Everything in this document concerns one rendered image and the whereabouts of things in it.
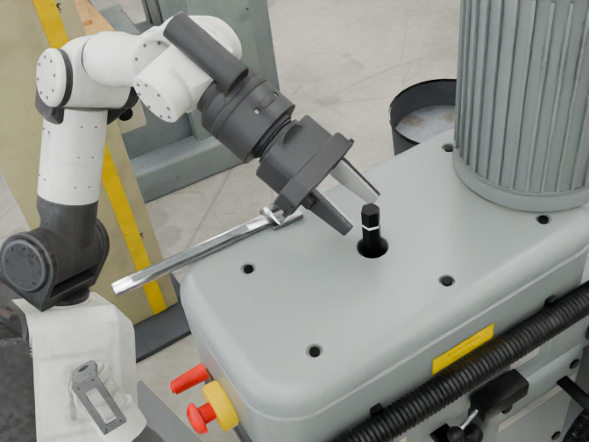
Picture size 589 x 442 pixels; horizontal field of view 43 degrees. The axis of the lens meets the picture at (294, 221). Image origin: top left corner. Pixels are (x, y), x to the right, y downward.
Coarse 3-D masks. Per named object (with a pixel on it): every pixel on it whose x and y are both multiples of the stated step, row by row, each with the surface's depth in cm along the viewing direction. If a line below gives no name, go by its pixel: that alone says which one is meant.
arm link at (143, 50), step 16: (192, 16) 88; (208, 16) 86; (144, 32) 91; (160, 32) 90; (224, 32) 84; (128, 48) 90; (144, 48) 90; (160, 48) 91; (240, 48) 86; (128, 64) 90; (144, 64) 90
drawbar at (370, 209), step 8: (368, 208) 83; (376, 208) 83; (368, 216) 83; (376, 216) 83; (368, 224) 83; (376, 224) 84; (368, 232) 84; (376, 232) 85; (368, 240) 85; (376, 240) 86; (368, 248) 86; (376, 248) 86; (368, 256) 87; (376, 256) 87
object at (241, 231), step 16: (272, 208) 93; (256, 224) 91; (272, 224) 91; (288, 224) 92; (208, 240) 90; (224, 240) 90; (176, 256) 89; (192, 256) 89; (144, 272) 88; (160, 272) 87; (112, 288) 86; (128, 288) 86
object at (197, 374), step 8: (192, 368) 100; (200, 368) 100; (184, 376) 99; (192, 376) 99; (200, 376) 99; (208, 376) 100; (176, 384) 98; (184, 384) 99; (192, 384) 99; (176, 392) 98
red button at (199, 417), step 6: (192, 408) 87; (198, 408) 88; (204, 408) 88; (210, 408) 88; (192, 414) 87; (198, 414) 87; (204, 414) 88; (210, 414) 88; (192, 420) 87; (198, 420) 87; (204, 420) 88; (210, 420) 88; (198, 426) 87; (204, 426) 87; (198, 432) 88; (204, 432) 87
